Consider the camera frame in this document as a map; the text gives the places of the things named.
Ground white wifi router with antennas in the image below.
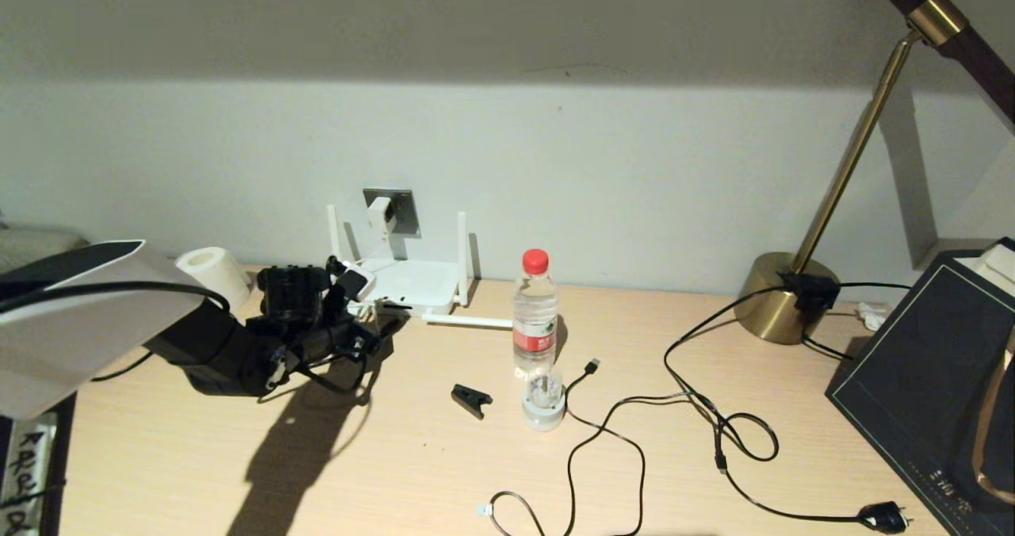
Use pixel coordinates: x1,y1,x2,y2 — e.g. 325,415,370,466
327,205,515,331

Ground white power adapter with cord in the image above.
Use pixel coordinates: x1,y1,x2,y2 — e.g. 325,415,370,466
361,197,396,283

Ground black ethernet cable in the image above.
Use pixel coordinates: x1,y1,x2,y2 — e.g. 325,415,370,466
91,306,397,398

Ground small black plastic clip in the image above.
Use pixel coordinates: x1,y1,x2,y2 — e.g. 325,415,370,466
450,384,494,421

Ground white toilet paper roll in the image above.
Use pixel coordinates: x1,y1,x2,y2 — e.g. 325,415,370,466
174,247,253,312

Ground clear water bottle red cap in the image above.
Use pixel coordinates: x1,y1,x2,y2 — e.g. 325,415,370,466
511,249,560,380

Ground small white clear-dome humidifier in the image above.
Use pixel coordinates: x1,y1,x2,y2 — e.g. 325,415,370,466
521,364,567,432

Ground grey cushion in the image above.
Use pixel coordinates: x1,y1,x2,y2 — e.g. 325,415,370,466
0,229,88,258

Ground white handwritten label tape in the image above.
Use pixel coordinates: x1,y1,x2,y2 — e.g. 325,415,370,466
0,413,61,536

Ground brass desk lamp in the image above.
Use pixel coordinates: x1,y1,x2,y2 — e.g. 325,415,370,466
733,0,1015,346

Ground black block on lamp base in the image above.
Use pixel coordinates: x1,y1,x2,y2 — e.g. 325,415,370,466
781,273,841,315

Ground dark blue gift bag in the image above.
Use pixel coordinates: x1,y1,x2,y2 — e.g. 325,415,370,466
825,239,1015,536

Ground white box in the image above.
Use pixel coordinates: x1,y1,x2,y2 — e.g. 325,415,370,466
956,244,1015,303

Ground black left camera cable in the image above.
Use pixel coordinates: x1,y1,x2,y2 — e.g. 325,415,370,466
274,258,375,398

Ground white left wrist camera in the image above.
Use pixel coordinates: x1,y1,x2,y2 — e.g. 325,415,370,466
336,264,376,304

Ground grey wall power socket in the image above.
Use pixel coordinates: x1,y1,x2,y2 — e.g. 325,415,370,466
363,189,419,237

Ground black cable with white tag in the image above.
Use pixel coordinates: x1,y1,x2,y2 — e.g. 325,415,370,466
476,491,548,536

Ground black USB cable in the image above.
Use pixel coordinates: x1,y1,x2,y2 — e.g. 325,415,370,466
565,359,779,536

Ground black lamp power cord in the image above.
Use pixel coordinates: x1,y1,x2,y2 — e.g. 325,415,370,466
665,282,913,535

